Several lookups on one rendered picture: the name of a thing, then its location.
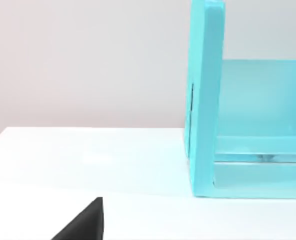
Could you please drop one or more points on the light blue rack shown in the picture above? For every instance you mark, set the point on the light blue rack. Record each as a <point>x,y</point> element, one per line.
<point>205,125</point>

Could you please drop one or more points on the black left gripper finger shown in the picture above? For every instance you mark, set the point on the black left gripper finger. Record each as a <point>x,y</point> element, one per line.
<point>87,222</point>

